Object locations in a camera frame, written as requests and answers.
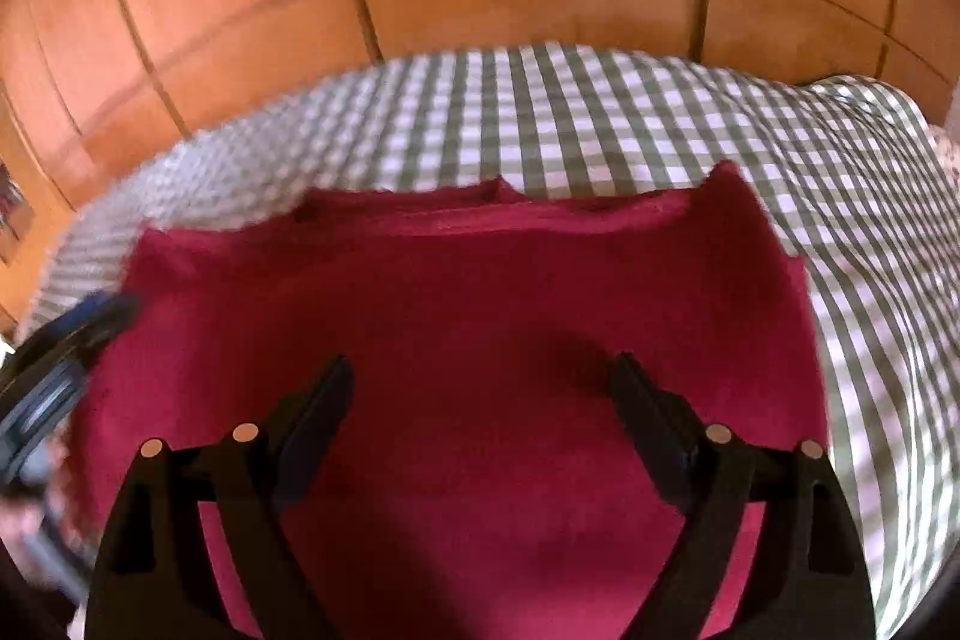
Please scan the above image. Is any maroon embroidered sweater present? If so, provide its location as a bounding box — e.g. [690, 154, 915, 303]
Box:
[68, 164, 828, 638]

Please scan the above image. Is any green white checkered bedspread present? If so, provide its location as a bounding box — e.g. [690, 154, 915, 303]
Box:
[21, 44, 958, 637]

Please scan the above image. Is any floral white pillow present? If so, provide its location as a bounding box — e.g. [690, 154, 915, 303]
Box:
[928, 125, 960, 191]

